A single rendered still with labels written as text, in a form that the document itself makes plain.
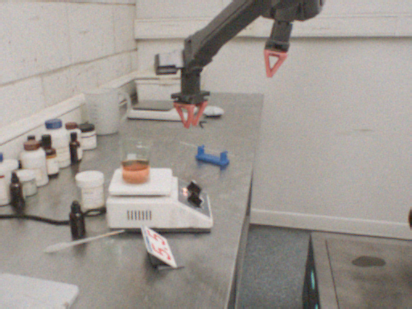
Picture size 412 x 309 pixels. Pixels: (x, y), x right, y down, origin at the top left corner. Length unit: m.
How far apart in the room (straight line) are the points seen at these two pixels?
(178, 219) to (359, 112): 1.63
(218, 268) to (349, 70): 1.68
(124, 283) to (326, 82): 1.76
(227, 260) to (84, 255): 0.25
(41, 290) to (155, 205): 0.26
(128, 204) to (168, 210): 0.08
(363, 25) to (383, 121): 0.48
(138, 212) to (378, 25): 1.66
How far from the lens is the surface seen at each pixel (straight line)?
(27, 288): 0.68
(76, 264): 0.73
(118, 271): 0.70
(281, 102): 2.25
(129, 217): 0.79
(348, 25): 2.18
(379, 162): 2.38
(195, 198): 0.80
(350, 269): 1.49
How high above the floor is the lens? 1.14
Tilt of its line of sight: 20 degrees down
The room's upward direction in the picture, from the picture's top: 2 degrees counter-clockwise
